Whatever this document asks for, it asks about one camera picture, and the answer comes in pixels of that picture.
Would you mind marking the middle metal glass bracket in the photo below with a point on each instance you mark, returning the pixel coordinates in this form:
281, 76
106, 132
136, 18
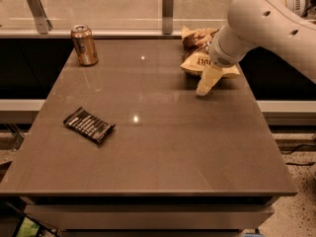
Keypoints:
167, 16

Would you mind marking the left metal glass bracket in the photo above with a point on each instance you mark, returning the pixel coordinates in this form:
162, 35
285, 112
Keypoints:
42, 21

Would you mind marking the grey table drawer front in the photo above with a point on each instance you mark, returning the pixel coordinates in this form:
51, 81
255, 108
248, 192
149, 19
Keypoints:
150, 217

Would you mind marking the green item under table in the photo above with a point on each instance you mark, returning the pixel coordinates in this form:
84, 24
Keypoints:
27, 229

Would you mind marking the glass railing panel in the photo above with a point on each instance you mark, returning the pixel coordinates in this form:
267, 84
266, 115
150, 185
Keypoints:
114, 14

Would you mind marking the metal glass bracket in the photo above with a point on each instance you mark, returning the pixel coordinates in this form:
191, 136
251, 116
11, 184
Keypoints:
167, 16
42, 21

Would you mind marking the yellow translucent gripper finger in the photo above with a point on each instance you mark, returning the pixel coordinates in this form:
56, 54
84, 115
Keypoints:
209, 77

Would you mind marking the orange soda can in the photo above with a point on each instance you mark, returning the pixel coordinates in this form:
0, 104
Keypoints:
84, 45

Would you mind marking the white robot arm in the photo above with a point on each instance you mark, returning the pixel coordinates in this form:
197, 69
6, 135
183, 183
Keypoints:
276, 25

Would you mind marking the black rxbar chocolate wrapper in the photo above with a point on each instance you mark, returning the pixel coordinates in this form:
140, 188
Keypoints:
89, 126

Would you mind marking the brown chip bag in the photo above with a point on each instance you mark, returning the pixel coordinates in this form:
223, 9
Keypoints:
196, 47

